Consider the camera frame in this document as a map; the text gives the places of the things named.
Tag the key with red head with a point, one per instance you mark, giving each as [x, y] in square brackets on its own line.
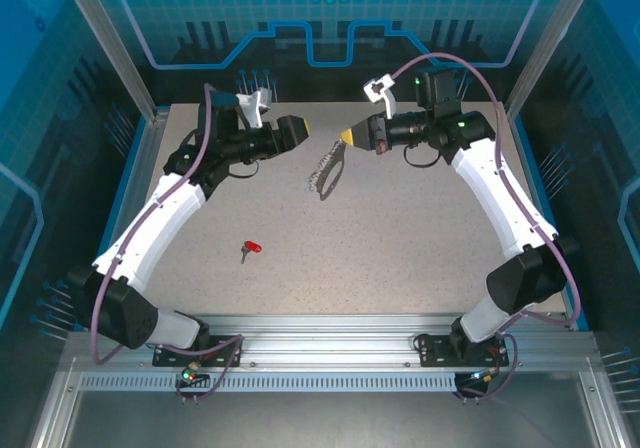
[252, 246]

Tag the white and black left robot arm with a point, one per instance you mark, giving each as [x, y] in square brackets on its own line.
[165, 218]

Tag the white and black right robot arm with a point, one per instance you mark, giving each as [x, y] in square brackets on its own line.
[500, 203]

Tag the small connector with LED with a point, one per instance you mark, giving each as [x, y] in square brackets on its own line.
[192, 373]
[485, 375]

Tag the metal base tray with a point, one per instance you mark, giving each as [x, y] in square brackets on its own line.
[320, 423]

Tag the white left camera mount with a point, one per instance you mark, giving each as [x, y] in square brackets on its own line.
[249, 110]

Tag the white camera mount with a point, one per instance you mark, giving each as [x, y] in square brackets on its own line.
[249, 110]
[390, 105]

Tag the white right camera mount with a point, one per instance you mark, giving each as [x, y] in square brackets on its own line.
[390, 105]

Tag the aluminium side rail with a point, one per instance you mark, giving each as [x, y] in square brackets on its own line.
[142, 148]

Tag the aluminium frame post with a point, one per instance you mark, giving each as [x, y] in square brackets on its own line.
[552, 33]
[107, 33]

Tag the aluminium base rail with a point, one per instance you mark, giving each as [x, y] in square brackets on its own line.
[325, 338]

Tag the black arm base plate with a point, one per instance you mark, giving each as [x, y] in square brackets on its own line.
[170, 355]
[435, 350]

